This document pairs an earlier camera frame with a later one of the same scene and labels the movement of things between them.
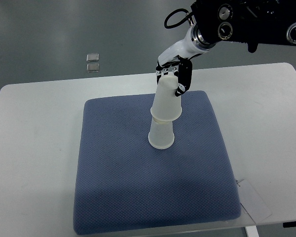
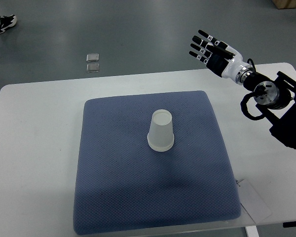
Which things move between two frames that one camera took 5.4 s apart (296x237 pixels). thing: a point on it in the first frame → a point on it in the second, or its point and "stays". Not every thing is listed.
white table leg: x=252 y=231 stays
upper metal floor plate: x=92 y=57 stays
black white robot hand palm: x=188 y=48 → x=227 y=64
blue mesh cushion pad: x=122 y=182 stays
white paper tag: x=251 y=202 stays
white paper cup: x=166 y=106 → x=160 y=137
